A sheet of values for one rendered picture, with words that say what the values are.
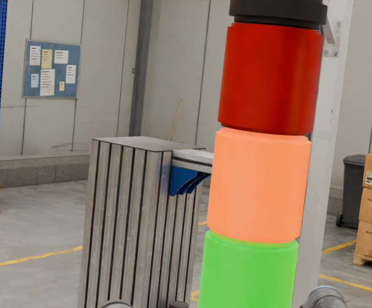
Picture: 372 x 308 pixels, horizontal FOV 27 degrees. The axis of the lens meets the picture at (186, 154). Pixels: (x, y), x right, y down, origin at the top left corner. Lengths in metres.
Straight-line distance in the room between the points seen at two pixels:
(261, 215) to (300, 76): 0.07
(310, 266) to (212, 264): 4.93
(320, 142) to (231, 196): 4.82
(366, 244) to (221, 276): 9.02
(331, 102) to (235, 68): 4.78
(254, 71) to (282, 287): 0.11
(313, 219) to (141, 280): 3.15
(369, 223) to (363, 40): 3.85
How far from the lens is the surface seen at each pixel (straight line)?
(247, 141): 0.38
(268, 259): 0.39
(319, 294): 2.60
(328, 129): 5.17
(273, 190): 0.38
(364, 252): 9.44
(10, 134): 12.10
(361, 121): 12.27
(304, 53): 0.38
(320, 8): 0.39
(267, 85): 0.38
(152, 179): 2.16
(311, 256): 5.32
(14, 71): 12.02
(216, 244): 0.40
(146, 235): 2.19
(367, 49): 12.27
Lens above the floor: 2.31
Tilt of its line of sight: 7 degrees down
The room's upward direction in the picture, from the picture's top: 6 degrees clockwise
